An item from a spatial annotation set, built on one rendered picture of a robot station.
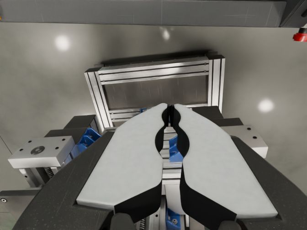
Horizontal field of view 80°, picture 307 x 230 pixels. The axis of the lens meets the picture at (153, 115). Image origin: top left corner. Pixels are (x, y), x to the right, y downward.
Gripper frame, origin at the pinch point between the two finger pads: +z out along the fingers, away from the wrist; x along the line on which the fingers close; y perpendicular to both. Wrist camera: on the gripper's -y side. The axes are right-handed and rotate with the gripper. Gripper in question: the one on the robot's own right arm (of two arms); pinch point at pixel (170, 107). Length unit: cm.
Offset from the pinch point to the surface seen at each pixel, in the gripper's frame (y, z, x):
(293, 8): -5.9, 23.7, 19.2
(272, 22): -3.8, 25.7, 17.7
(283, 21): -4.0, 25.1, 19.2
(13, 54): 25, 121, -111
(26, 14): -4.4, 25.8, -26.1
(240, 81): 40, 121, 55
